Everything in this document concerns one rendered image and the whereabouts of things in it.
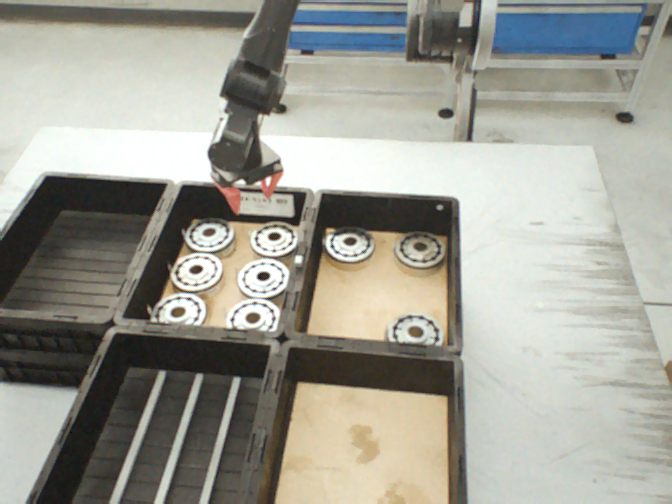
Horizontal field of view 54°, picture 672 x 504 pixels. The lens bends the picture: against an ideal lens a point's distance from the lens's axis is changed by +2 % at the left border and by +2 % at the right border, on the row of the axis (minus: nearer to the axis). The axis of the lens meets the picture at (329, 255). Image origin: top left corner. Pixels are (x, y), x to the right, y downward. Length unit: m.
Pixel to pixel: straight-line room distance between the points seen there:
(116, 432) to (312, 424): 0.33
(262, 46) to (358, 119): 2.34
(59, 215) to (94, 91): 2.18
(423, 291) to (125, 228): 0.67
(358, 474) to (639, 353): 0.67
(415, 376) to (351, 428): 0.14
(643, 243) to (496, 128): 0.90
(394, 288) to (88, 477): 0.64
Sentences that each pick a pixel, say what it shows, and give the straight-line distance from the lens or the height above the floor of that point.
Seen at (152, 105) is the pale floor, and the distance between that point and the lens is 3.53.
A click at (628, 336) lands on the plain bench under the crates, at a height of 0.70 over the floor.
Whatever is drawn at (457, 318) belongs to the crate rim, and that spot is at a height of 0.92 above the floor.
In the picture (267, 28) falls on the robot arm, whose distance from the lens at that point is 0.94.
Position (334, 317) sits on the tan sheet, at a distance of 1.25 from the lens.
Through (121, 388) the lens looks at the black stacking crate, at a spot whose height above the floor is 0.83.
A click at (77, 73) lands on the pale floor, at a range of 3.94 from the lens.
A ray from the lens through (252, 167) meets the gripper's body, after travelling 1.07.
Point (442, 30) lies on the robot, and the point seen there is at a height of 1.15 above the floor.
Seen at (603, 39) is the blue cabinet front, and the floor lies 0.39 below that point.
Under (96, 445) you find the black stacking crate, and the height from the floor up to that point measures 0.83.
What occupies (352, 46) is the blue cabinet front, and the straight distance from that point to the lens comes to 3.16.
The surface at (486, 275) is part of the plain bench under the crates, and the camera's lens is 1.54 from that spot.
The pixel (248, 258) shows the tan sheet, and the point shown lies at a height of 0.83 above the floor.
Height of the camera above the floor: 1.80
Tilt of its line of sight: 45 degrees down
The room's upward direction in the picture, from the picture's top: 2 degrees counter-clockwise
